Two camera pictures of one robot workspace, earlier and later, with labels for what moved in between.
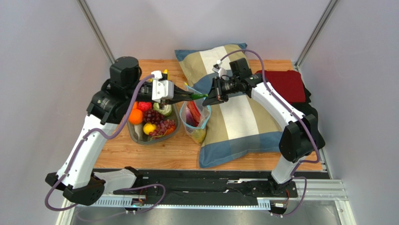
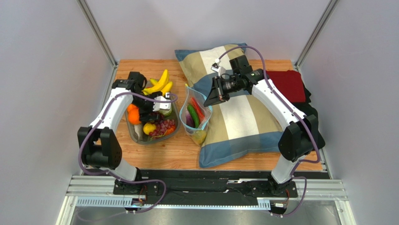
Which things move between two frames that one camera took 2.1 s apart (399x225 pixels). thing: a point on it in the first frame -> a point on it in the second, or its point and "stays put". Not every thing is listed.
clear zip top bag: (194, 115) stays put
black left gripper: (179, 95) -> (144, 115)
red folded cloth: (289, 83) stays put
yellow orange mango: (199, 135) stays put
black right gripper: (217, 91) stays put
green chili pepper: (198, 95) -> (193, 115)
